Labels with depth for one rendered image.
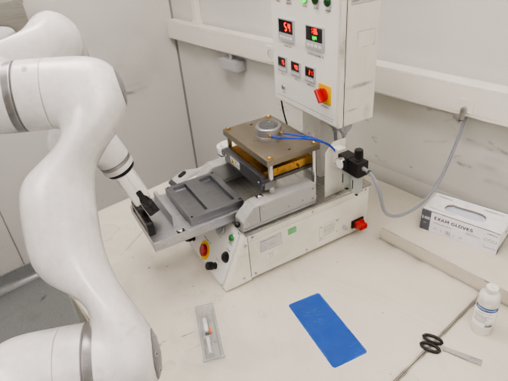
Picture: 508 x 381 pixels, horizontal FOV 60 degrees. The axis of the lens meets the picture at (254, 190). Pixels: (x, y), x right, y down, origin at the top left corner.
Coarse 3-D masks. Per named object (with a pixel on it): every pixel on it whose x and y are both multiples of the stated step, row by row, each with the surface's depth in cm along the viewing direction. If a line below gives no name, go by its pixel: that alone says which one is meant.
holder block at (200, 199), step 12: (192, 180) 137; (204, 180) 139; (216, 180) 136; (168, 192) 132; (180, 192) 134; (192, 192) 132; (204, 192) 131; (216, 192) 133; (228, 192) 130; (180, 204) 126; (192, 204) 128; (204, 204) 125; (216, 204) 125; (228, 204) 124; (240, 204) 126; (192, 216) 120; (204, 216) 122; (216, 216) 124
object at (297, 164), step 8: (240, 152) 137; (248, 160) 132; (256, 160) 131; (288, 160) 130; (296, 160) 130; (304, 160) 131; (256, 168) 128; (264, 168) 127; (280, 168) 128; (288, 168) 129; (296, 168) 131; (304, 168) 132; (280, 176) 129
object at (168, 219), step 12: (156, 192) 130; (156, 204) 132; (168, 204) 131; (156, 216) 126; (168, 216) 123; (180, 216) 125; (228, 216) 125; (144, 228) 122; (156, 228) 121; (168, 228) 121; (180, 228) 120; (192, 228) 120; (204, 228) 122; (156, 240) 117; (168, 240) 118; (180, 240) 120
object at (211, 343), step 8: (208, 304) 123; (200, 312) 120; (208, 312) 120; (200, 320) 118; (208, 320) 118; (216, 320) 118; (200, 328) 116; (208, 328) 116; (216, 328) 115; (200, 336) 113; (208, 336) 113; (216, 336) 113; (200, 344) 111; (208, 344) 111; (216, 344) 111; (208, 352) 109; (216, 352) 109; (224, 352) 109
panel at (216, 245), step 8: (232, 224) 128; (208, 232) 139; (232, 232) 128; (192, 240) 147; (200, 240) 143; (208, 240) 139; (216, 240) 135; (224, 240) 131; (208, 248) 138; (216, 248) 134; (224, 248) 131; (232, 248) 127; (200, 256) 142; (208, 256) 138; (216, 256) 134; (232, 256) 127; (224, 264) 130; (216, 272) 133; (224, 272) 130; (224, 280) 130
